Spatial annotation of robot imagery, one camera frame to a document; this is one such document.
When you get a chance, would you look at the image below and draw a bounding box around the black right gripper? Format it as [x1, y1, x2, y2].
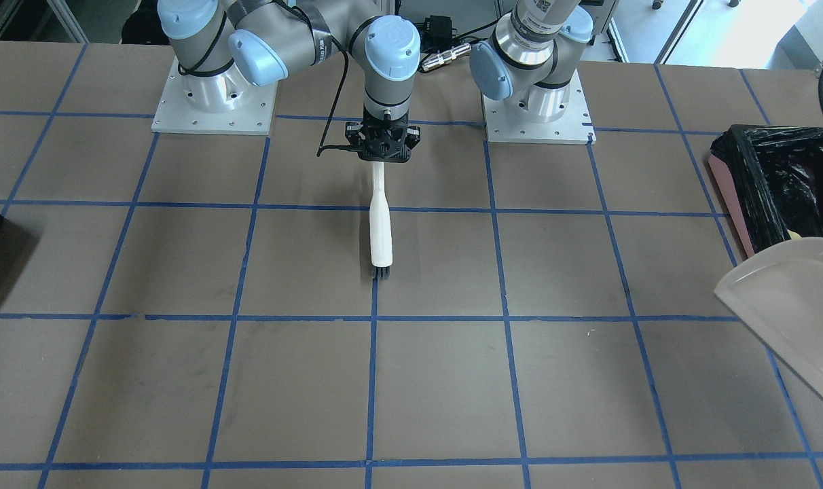
[346, 117, 421, 164]

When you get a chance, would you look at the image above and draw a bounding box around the white hand brush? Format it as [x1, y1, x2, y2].
[369, 161, 393, 280]

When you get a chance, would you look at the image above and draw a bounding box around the white plastic dustpan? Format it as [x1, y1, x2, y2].
[714, 236, 823, 400]

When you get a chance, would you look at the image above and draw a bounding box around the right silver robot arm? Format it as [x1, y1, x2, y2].
[153, 1, 421, 163]

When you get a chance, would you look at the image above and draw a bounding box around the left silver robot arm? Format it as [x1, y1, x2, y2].
[469, 1, 593, 123]

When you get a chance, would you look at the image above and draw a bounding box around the pink bin with black bag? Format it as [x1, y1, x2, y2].
[708, 125, 823, 257]

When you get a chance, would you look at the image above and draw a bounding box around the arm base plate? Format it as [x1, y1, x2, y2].
[481, 71, 597, 145]
[151, 58, 278, 136]

